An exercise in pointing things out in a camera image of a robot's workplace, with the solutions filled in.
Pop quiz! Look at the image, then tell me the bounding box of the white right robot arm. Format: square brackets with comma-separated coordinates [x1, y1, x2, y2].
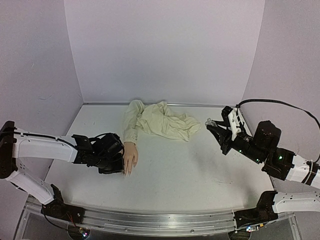
[205, 119, 320, 219]

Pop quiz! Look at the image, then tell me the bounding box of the cream cloth garment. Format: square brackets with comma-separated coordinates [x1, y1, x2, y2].
[122, 99, 201, 144]

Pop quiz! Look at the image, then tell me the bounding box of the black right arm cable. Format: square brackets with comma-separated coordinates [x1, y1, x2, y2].
[236, 99, 320, 163]

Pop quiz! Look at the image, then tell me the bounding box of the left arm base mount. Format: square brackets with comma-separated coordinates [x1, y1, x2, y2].
[41, 184, 85, 224]

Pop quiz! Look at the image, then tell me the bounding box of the aluminium front rail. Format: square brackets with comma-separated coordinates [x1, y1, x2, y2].
[14, 199, 301, 240]

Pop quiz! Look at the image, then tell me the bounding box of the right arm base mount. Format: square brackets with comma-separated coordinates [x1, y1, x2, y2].
[233, 190, 278, 229]

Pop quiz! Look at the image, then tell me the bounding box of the mannequin hand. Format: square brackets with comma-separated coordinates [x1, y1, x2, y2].
[122, 142, 139, 176]

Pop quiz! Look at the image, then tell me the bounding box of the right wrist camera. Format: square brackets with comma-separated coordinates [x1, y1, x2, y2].
[221, 106, 247, 141]

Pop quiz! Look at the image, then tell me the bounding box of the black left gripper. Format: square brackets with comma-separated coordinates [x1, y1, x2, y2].
[95, 153, 126, 176]

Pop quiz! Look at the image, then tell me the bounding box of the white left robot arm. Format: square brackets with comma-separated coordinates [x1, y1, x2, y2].
[0, 121, 125, 219]

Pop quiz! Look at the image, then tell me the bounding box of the clear glitter nail polish bottle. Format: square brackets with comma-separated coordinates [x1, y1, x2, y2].
[205, 118, 217, 127]

